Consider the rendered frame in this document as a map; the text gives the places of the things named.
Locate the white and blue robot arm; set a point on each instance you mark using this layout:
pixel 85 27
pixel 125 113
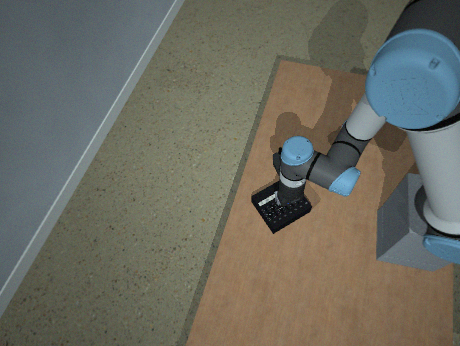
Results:
pixel 414 83

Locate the black lighting desk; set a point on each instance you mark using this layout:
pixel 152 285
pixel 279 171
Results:
pixel 277 216

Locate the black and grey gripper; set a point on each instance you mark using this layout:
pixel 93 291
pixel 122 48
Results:
pixel 289 191

